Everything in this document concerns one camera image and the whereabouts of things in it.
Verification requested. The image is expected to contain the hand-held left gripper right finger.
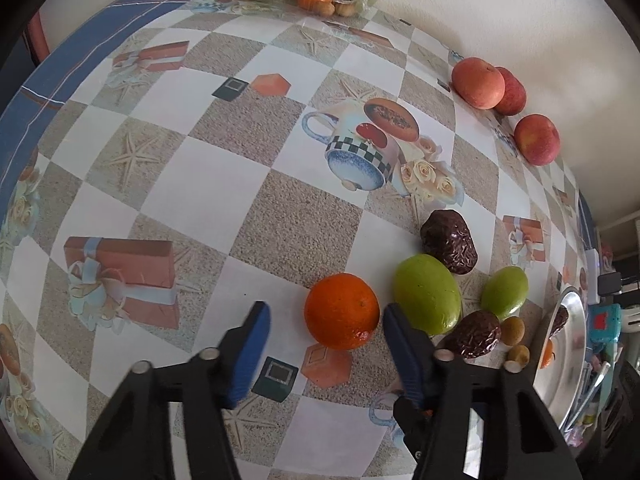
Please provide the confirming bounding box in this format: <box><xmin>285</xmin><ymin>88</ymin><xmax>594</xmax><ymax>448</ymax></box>
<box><xmin>382</xmin><ymin>302</ymin><xmax>583</xmax><ymax>480</ymax></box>

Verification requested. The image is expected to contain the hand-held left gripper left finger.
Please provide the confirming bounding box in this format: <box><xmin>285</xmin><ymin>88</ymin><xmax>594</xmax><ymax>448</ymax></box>
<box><xmin>67</xmin><ymin>301</ymin><xmax>273</xmax><ymax>480</ymax></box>

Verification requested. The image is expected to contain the large orange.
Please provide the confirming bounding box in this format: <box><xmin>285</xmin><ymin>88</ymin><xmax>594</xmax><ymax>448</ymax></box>
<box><xmin>304</xmin><ymin>273</ymin><xmax>381</xmax><ymax>351</ymax></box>

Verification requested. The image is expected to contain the large green mango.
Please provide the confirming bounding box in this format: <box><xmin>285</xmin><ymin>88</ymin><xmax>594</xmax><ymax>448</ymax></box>
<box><xmin>392</xmin><ymin>254</ymin><xmax>462</xmax><ymax>336</ymax></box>

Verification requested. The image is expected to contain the small dark brown date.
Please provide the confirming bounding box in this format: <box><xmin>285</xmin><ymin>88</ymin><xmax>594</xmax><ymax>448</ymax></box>
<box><xmin>446</xmin><ymin>310</ymin><xmax>502</xmax><ymax>359</ymax></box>

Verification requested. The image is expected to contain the small green mango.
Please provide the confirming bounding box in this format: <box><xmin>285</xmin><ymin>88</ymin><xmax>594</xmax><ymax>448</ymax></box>
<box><xmin>480</xmin><ymin>266</ymin><xmax>529</xmax><ymax>321</ymax></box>

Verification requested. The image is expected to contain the large dark brown date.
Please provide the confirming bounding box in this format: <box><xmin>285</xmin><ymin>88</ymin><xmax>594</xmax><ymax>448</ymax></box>
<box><xmin>420</xmin><ymin>209</ymin><xmax>478</xmax><ymax>276</ymax></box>

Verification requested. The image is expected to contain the silver metal plate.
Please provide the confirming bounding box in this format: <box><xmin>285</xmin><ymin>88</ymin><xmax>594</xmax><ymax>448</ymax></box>
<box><xmin>531</xmin><ymin>285</ymin><xmax>592</xmax><ymax>432</ymax></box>

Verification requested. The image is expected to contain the printed checkered tablecloth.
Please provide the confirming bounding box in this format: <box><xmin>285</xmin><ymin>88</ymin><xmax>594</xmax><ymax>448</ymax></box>
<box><xmin>0</xmin><ymin>0</ymin><xmax>601</xmax><ymax>480</ymax></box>

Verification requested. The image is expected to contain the blue plastic toy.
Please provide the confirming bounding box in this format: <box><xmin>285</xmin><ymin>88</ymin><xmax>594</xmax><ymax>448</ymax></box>
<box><xmin>587</xmin><ymin>303</ymin><xmax>624</xmax><ymax>345</ymax></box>

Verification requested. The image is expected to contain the red apple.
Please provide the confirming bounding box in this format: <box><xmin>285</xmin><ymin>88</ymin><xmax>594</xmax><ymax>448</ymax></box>
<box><xmin>513</xmin><ymin>114</ymin><xmax>561</xmax><ymax>167</ymax></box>
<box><xmin>451</xmin><ymin>57</ymin><xmax>506</xmax><ymax>110</ymax></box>
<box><xmin>494</xmin><ymin>66</ymin><xmax>527</xmax><ymax>116</ymax></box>

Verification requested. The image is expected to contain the red chair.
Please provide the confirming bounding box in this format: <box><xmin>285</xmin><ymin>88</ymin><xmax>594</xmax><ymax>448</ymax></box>
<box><xmin>22</xmin><ymin>10</ymin><xmax>51</xmax><ymax>67</ymax></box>

